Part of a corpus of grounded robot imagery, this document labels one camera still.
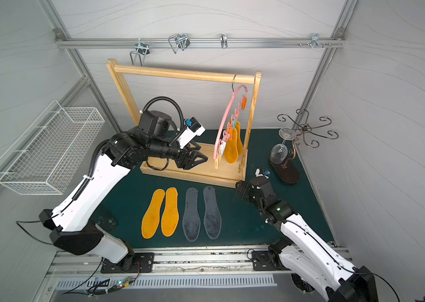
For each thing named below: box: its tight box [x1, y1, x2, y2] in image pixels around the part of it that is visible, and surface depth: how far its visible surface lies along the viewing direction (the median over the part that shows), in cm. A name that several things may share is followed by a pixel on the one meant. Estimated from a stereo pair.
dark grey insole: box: [203, 186, 222, 240], surface depth 88 cm
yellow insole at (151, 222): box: [141, 188, 166, 240], surface depth 87 cm
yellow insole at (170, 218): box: [160, 186, 180, 238], surface depth 88 cm
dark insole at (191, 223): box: [182, 187, 202, 243], surface depth 86 cm
